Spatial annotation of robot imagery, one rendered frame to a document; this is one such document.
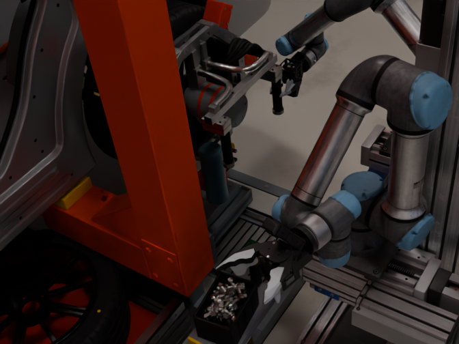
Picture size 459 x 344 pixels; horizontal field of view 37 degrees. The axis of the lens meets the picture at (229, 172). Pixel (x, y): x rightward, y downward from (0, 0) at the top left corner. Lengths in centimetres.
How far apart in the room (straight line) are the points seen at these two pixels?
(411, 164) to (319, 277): 64
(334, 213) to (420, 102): 30
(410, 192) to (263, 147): 196
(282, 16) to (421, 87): 325
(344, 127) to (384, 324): 62
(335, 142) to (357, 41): 282
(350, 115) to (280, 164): 190
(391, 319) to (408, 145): 57
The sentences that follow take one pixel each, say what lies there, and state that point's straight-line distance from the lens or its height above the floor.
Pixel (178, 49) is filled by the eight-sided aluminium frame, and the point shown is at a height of 112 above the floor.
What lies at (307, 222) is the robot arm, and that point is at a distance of 149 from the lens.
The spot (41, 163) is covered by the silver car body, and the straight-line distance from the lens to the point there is 234.
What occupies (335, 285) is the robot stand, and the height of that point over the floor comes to 64.
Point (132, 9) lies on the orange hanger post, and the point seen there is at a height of 159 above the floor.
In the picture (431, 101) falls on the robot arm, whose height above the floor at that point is 143.
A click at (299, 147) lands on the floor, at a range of 360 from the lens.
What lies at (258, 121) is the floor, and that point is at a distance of 379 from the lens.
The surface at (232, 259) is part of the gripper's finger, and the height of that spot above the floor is 123.
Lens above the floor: 235
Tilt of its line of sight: 42 degrees down
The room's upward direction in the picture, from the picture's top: 8 degrees counter-clockwise
